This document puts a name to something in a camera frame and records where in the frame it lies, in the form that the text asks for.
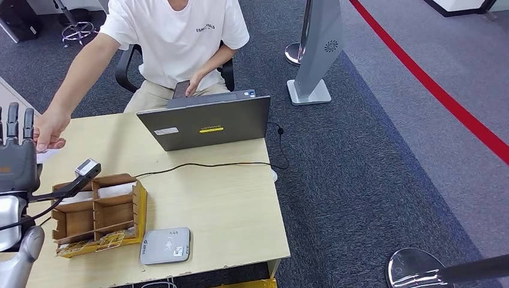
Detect chrome stanchion post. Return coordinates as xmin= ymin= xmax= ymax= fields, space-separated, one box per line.
xmin=284 ymin=0 xmax=315 ymax=67

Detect yellow floor tape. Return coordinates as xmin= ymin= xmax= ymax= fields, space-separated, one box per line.
xmin=211 ymin=278 xmax=278 ymax=288

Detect yellow printed room key card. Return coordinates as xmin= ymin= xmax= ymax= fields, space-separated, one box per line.
xmin=95 ymin=229 xmax=136 ymax=252
xmin=56 ymin=239 xmax=95 ymax=257

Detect person's left hand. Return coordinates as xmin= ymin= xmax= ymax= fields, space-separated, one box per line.
xmin=184 ymin=71 xmax=204 ymax=97

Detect grey sign stand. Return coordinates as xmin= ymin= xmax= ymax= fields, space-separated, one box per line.
xmin=286 ymin=0 xmax=345 ymax=107

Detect white rolled towel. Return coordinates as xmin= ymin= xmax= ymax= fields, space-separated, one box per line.
xmin=97 ymin=182 xmax=137 ymax=199
xmin=59 ymin=190 xmax=95 ymax=205

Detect white cables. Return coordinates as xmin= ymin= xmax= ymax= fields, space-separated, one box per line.
xmin=141 ymin=280 xmax=178 ymax=288

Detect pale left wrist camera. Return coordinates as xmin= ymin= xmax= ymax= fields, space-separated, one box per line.
xmin=74 ymin=158 xmax=100 ymax=178

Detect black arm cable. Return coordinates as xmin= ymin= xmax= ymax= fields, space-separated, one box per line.
xmin=0 ymin=196 xmax=67 ymax=232

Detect white ID card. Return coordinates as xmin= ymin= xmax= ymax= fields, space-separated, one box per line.
xmin=36 ymin=148 xmax=62 ymax=164

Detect person's right hand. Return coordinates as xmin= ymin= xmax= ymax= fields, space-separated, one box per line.
xmin=33 ymin=107 xmax=73 ymax=154

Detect black round base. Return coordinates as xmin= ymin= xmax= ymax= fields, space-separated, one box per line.
xmin=58 ymin=8 xmax=93 ymax=26

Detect white black-edged platform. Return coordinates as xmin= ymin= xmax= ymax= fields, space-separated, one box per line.
xmin=423 ymin=0 xmax=509 ymax=19

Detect chrome stool base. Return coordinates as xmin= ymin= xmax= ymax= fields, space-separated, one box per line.
xmin=53 ymin=0 xmax=99 ymax=47

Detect black camera bracket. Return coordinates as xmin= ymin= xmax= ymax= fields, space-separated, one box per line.
xmin=28 ymin=163 xmax=102 ymax=203

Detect grey card reader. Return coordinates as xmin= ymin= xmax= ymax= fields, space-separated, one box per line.
xmin=139 ymin=227 xmax=191 ymax=266

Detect person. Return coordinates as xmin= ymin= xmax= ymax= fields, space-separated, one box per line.
xmin=34 ymin=0 xmax=250 ymax=154

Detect black office chair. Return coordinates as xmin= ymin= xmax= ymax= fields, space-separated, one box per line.
xmin=115 ymin=40 xmax=235 ymax=94

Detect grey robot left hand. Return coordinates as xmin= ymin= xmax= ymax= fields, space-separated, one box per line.
xmin=0 ymin=102 xmax=43 ymax=196

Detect black smartphone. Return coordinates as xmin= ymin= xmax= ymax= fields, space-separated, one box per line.
xmin=172 ymin=80 xmax=191 ymax=100

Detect white partition panel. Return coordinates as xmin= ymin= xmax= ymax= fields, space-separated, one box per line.
xmin=0 ymin=76 xmax=41 ymax=140

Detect black desk cable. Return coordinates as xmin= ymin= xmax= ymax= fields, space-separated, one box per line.
xmin=134 ymin=122 xmax=291 ymax=178

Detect grey laptop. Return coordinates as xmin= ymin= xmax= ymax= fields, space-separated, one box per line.
xmin=136 ymin=89 xmax=272 ymax=152

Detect wooden compartment organiser box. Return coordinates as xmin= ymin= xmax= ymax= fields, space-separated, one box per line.
xmin=52 ymin=173 xmax=148 ymax=259

